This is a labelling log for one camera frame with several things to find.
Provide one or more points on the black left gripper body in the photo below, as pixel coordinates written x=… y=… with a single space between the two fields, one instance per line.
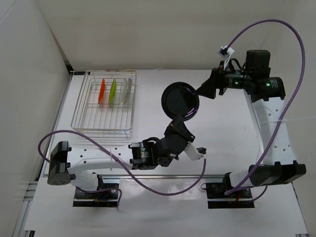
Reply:
x=171 y=130

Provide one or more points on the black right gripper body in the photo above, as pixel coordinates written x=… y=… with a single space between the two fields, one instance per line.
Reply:
x=223 y=78

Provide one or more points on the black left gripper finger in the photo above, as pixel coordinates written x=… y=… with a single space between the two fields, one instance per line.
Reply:
x=184 y=123
x=175 y=125

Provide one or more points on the black plate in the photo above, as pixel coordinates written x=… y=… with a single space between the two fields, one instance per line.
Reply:
x=180 y=99

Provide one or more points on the green plate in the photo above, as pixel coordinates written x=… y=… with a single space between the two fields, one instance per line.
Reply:
x=112 y=91

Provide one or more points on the orange plate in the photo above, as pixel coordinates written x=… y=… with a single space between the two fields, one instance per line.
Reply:
x=102 y=91

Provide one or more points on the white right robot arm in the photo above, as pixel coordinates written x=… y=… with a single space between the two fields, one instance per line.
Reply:
x=265 y=98

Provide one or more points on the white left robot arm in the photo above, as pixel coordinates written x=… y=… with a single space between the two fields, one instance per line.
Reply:
x=72 y=165

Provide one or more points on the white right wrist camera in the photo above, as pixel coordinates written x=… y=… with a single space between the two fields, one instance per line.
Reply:
x=226 y=53

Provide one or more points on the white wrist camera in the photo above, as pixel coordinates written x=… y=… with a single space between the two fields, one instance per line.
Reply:
x=226 y=53
x=195 y=153

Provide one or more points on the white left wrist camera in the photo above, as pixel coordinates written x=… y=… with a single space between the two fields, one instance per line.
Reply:
x=195 y=153

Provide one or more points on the metal wire dish rack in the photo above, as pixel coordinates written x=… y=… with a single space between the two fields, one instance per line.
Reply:
x=106 y=120

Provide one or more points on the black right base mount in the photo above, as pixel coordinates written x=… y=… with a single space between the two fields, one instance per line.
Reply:
x=216 y=199

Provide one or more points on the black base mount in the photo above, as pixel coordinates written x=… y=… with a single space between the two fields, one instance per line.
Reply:
x=107 y=195
x=216 y=199

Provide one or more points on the aluminium rail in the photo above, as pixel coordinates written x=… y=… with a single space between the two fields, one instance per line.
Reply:
x=163 y=176

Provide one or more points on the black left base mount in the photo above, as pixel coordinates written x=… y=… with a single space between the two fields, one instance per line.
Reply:
x=107 y=195

